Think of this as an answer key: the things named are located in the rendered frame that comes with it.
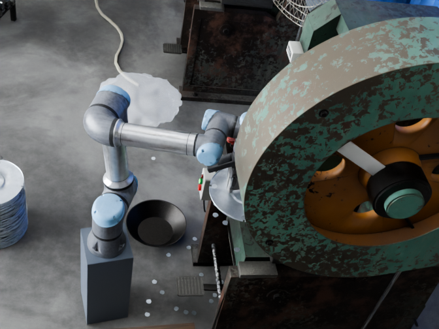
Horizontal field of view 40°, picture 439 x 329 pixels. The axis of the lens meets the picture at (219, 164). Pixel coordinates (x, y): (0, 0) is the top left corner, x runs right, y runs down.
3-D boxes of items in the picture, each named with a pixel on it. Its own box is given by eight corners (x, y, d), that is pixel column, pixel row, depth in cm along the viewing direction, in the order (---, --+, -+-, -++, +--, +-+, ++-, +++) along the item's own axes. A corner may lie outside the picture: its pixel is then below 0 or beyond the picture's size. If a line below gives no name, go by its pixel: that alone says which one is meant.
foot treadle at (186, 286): (176, 301, 265) (177, 295, 262) (174, 282, 272) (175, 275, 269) (304, 299, 277) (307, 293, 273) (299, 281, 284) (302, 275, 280)
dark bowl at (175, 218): (125, 255, 292) (126, 246, 287) (125, 207, 312) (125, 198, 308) (187, 255, 297) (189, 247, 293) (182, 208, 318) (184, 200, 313)
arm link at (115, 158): (100, 213, 238) (82, 102, 201) (112, 187, 249) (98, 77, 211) (129, 218, 237) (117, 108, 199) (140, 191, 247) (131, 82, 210)
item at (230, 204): (214, 158, 236) (215, 157, 235) (287, 172, 236) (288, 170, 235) (203, 215, 216) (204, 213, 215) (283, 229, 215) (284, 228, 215)
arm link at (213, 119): (200, 123, 196) (233, 132, 195) (208, 102, 204) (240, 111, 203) (197, 141, 201) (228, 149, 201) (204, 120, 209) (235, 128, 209)
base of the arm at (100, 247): (90, 261, 233) (90, 245, 226) (84, 230, 243) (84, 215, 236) (129, 255, 238) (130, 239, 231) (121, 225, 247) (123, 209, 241)
